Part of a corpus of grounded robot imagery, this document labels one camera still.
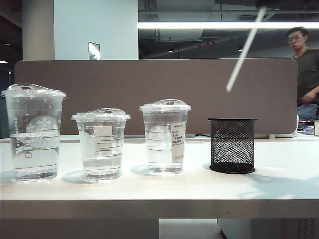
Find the black mesh pen holder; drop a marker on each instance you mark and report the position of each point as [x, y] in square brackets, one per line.
[231, 149]

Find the white partition foot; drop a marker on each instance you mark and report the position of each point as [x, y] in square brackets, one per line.
[272, 136]

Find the white cabinet with vent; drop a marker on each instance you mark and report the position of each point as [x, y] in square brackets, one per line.
[269, 229]

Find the medium clear labelled cup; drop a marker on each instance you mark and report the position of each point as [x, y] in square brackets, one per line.
[162, 159]

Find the long white ceiling light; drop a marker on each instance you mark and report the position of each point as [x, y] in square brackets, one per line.
[187, 25]

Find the grey round column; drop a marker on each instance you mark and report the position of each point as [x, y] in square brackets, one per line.
[37, 30]

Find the large clear plastic cup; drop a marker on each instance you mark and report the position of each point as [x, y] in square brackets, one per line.
[35, 154]

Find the man in dark shirt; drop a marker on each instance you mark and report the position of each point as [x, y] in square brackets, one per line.
[306, 69]

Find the blue printed packet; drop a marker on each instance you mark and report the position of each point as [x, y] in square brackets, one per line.
[305, 128]

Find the small clear plastic cup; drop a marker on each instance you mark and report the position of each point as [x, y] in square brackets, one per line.
[102, 164]

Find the silver wall sign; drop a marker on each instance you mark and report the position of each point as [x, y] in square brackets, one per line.
[94, 51]

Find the brown desk partition panel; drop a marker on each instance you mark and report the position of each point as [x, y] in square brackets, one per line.
[174, 79]

